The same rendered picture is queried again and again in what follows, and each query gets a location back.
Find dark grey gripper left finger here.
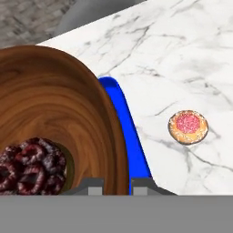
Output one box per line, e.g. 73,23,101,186
61,177,105,196

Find blue tray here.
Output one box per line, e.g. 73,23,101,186
97,76,153,196

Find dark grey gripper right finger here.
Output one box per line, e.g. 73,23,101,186
131,177,177,196

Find pink frosted cupcake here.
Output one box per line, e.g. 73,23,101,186
167,109,209,146

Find brown wooden bowl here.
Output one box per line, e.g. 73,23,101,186
0,45,130,196

